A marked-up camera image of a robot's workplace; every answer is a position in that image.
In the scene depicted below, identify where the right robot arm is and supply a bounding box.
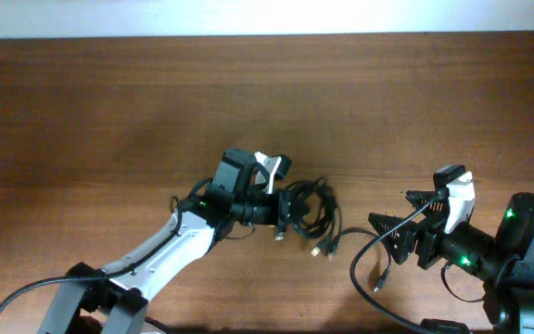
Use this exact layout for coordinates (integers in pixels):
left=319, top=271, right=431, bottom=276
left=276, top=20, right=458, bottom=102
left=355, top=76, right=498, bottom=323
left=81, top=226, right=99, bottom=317
left=368, top=191, right=534, bottom=333

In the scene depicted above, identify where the thick black HDMI cable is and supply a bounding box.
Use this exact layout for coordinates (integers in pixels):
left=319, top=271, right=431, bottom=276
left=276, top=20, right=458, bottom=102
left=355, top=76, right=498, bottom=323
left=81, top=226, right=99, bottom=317
left=285, top=175, right=345, bottom=259

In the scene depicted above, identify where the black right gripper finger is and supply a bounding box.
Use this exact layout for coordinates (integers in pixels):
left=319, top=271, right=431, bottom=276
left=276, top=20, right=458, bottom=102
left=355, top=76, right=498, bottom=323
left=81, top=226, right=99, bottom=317
left=405, top=188, right=448, bottom=218
left=368, top=212, right=417, bottom=264

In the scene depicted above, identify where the black arm base clamp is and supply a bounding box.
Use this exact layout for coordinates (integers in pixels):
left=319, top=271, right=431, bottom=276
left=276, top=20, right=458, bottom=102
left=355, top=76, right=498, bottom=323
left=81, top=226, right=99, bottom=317
left=420, top=318, right=471, bottom=334

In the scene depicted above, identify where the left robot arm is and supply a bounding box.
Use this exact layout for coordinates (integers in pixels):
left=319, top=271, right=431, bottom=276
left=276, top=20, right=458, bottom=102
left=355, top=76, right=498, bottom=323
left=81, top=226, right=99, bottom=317
left=39, top=148, right=291, bottom=333

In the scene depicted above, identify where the right camera black cable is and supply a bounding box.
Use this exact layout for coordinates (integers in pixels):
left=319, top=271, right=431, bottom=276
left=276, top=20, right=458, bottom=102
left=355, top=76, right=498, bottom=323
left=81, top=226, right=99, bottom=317
left=349, top=187, right=518, bottom=334

